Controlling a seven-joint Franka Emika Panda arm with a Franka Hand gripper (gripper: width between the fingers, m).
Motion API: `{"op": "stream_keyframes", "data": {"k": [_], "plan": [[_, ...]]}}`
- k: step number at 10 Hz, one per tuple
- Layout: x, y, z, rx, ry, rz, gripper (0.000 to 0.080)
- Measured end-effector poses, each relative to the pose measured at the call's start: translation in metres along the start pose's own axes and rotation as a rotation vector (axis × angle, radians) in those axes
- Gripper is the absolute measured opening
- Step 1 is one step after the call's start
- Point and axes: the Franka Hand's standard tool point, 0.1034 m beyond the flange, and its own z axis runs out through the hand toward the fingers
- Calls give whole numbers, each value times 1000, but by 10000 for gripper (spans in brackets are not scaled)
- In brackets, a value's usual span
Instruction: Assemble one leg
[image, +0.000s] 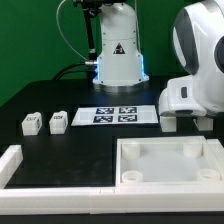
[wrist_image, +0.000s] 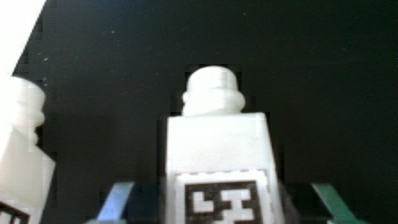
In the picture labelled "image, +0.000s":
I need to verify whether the white square tabletop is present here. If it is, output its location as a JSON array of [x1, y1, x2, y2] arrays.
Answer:
[[116, 136, 224, 185]]

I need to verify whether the grey cable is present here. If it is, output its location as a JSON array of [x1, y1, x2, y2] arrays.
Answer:
[[55, 0, 98, 66]]

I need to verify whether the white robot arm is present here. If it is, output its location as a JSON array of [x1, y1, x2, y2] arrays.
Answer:
[[93, 0, 224, 116]]

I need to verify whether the white fiducial marker sheet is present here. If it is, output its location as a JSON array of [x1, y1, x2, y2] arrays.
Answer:
[[72, 105, 158, 126]]

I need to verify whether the white U-shaped obstacle fence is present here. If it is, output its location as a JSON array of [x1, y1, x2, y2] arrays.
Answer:
[[0, 145, 224, 215]]

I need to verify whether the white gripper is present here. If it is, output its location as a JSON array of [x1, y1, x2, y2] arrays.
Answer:
[[159, 75, 206, 117]]

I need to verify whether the black cable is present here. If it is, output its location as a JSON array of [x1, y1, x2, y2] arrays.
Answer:
[[53, 63, 95, 81]]

